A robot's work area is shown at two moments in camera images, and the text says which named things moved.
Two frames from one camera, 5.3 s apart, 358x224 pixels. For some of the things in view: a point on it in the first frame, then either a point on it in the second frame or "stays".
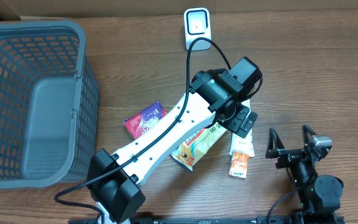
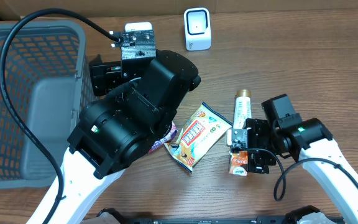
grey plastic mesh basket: [39, 104] stays
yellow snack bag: [189, 153] stays
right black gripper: [288, 155] -> [258, 163]
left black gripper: [237, 122] -> [106, 76]
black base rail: [266, 218] stays
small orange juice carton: [238, 166] stays
